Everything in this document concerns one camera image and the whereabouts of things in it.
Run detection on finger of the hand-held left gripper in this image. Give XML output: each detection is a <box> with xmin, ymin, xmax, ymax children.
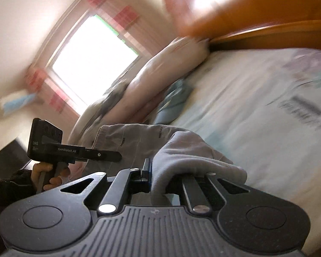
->
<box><xmin>84</xmin><ymin>147</ymin><xmax>122</xmax><ymax>162</ymax></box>

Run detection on person's left hand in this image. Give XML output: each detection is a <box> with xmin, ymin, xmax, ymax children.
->
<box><xmin>31</xmin><ymin>163</ymin><xmax>71</xmax><ymax>191</ymax></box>

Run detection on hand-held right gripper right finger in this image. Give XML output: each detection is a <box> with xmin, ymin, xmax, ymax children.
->
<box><xmin>177</xmin><ymin>172</ymin><xmax>250</xmax><ymax>216</ymax></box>

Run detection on patterned curtain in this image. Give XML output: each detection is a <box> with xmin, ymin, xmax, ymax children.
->
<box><xmin>80</xmin><ymin>0</ymin><xmax>153</xmax><ymax>58</ymax></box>
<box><xmin>25</xmin><ymin>67</ymin><xmax>82</xmax><ymax>117</ymax></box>

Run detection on pink floral quilt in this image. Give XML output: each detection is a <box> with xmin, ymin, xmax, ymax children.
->
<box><xmin>68</xmin><ymin>36</ymin><xmax>212</xmax><ymax>146</ymax></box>

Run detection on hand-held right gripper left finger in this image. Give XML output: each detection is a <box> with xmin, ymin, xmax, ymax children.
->
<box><xmin>60</xmin><ymin>158</ymin><xmax>152</xmax><ymax>216</ymax></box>

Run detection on blue cap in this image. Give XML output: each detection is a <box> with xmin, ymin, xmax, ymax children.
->
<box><xmin>152</xmin><ymin>79</ymin><xmax>194</xmax><ymax>125</ymax></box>

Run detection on blue-grey folded cloth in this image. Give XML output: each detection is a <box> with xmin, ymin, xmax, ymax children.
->
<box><xmin>103</xmin><ymin>80</ymin><xmax>133</xmax><ymax>114</ymax></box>

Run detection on floral pillow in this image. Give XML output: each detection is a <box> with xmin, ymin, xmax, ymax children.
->
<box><xmin>68</xmin><ymin>96</ymin><xmax>115</xmax><ymax>146</ymax></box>

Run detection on light blue blurred object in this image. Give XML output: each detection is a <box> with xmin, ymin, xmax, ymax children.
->
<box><xmin>0</xmin><ymin>91</ymin><xmax>36</xmax><ymax>116</ymax></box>

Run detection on bright window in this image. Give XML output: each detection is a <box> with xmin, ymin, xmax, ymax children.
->
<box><xmin>51</xmin><ymin>15</ymin><xmax>140</xmax><ymax>106</ymax></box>

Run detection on black wall television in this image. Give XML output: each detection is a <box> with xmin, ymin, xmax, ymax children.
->
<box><xmin>0</xmin><ymin>138</ymin><xmax>31</xmax><ymax>178</ymax></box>

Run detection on grey striped pants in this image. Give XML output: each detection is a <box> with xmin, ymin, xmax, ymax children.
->
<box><xmin>83</xmin><ymin>123</ymin><xmax>248</xmax><ymax>206</ymax></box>

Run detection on person's left forearm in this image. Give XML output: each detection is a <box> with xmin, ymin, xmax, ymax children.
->
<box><xmin>0</xmin><ymin>169</ymin><xmax>36</xmax><ymax>257</ymax></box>

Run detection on wooden bed frame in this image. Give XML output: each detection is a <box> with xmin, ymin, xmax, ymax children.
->
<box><xmin>163</xmin><ymin>0</ymin><xmax>321</xmax><ymax>52</ymax></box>

